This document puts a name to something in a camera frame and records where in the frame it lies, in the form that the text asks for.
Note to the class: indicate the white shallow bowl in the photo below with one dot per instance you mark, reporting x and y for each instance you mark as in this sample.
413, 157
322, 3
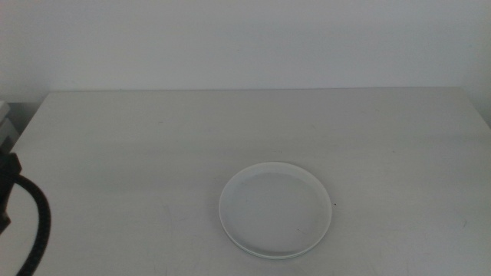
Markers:
274, 211

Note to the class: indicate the pale green shallow bowl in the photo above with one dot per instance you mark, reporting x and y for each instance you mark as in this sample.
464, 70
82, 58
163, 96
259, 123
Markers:
278, 258

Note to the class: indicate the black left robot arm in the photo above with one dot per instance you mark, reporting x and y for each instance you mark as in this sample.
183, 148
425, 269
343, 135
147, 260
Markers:
7, 184

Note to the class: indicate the white side furniture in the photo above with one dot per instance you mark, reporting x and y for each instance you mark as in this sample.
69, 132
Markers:
4, 122

